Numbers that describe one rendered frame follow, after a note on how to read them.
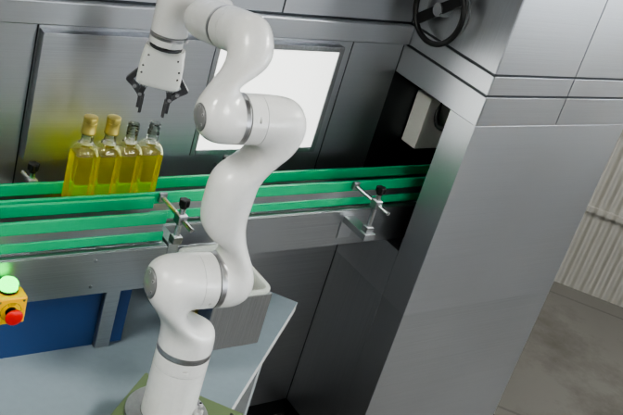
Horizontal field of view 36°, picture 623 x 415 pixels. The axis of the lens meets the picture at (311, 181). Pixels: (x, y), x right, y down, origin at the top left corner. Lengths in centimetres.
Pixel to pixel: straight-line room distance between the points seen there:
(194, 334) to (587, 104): 156
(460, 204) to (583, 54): 57
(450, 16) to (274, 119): 113
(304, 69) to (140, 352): 90
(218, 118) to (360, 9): 113
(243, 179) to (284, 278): 136
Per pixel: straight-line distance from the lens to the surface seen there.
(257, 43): 184
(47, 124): 246
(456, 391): 355
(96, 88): 246
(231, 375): 257
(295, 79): 276
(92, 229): 234
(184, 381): 213
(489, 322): 341
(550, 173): 315
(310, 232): 283
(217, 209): 191
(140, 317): 269
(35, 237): 230
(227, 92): 179
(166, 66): 224
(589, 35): 296
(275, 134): 184
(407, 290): 302
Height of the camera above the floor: 230
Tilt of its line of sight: 25 degrees down
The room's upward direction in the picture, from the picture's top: 17 degrees clockwise
